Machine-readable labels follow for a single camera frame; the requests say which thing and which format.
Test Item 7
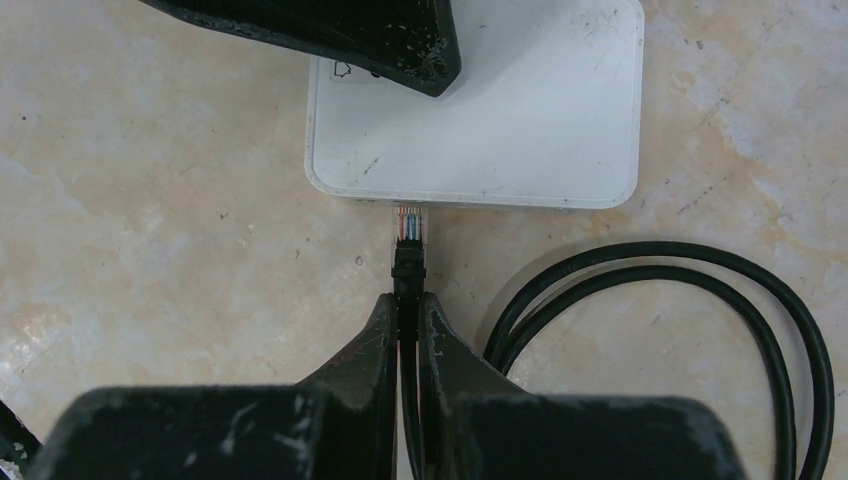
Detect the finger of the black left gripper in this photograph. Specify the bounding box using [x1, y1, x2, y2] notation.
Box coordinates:
[148, 0, 462, 97]

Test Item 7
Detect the black ethernet cable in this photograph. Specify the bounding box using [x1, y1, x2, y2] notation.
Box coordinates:
[392, 205, 836, 480]

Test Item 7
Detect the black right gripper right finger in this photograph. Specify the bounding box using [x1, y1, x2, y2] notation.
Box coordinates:
[419, 293, 745, 479]

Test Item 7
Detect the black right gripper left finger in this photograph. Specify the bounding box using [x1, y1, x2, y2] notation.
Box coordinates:
[28, 294, 397, 479]

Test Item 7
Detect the white TP-Link switch box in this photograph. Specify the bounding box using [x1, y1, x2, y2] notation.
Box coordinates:
[305, 0, 645, 209]

